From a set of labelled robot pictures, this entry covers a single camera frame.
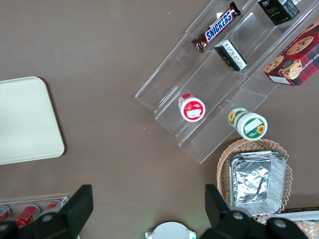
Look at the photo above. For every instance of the black box gold Face print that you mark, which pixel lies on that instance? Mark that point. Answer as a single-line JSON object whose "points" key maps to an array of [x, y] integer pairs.
{"points": [[277, 11]]}

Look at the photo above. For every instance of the red lid strawberry jar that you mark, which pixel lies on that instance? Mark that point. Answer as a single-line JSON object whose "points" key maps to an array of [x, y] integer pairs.
{"points": [[192, 108]]}

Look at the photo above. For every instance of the cream plastic tray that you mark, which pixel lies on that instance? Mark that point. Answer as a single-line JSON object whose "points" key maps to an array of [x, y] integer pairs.
{"points": [[25, 119]]}

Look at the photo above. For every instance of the wrapped beige sandwich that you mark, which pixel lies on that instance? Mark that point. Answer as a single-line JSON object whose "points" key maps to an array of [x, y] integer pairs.
{"points": [[310, 227]]}

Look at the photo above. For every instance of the white round disc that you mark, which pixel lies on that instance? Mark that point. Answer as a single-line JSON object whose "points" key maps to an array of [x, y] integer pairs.
{"points": [[172, 231]]}

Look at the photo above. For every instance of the green lid sunflower jar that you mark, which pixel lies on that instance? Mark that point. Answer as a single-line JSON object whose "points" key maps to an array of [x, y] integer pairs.
{"points": [[250, 125]]}

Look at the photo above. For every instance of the clear acrylic stepped shelf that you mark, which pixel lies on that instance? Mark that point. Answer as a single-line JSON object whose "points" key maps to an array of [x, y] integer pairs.
{"points": [[172, 82], [259, 37]]}

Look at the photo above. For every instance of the aluminium foil tray stack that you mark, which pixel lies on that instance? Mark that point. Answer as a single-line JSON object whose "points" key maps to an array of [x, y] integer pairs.
{"points": [[256, 184]]}

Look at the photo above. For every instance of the white rimmed container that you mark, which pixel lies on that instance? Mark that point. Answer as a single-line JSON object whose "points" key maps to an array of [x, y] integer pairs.
{"points": [[301, 215]]}

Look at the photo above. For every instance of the red soda can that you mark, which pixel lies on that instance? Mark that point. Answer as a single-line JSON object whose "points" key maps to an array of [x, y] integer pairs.
{"points": [[26, 215], [52, 206], [3, 214]]}

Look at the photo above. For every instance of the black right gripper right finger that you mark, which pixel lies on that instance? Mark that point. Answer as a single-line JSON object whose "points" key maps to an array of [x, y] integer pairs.
{"points": [[231, 224]]}

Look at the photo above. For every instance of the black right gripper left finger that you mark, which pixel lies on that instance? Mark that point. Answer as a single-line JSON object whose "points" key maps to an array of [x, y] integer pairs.
{"points": [[62, 224]]}

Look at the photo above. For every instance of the clear acrylic can holder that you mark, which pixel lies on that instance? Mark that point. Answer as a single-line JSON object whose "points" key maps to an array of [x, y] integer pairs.
{"points": [[30, 200]]}

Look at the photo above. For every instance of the red tartan cookie box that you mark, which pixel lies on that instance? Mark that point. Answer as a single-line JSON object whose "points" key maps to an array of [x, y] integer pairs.
{"points": [[296, 57]]}

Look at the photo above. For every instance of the small black box white label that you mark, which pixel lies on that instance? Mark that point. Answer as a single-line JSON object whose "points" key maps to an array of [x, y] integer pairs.
{"points": [[230, 54]]}

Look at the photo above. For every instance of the Snickers chocolate bar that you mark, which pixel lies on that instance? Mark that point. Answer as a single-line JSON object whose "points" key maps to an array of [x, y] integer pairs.
{"points": [[217, 28]]}

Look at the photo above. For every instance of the woven wicker basket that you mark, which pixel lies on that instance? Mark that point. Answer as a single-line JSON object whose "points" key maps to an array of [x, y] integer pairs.
{"points": [[224, 161]]}

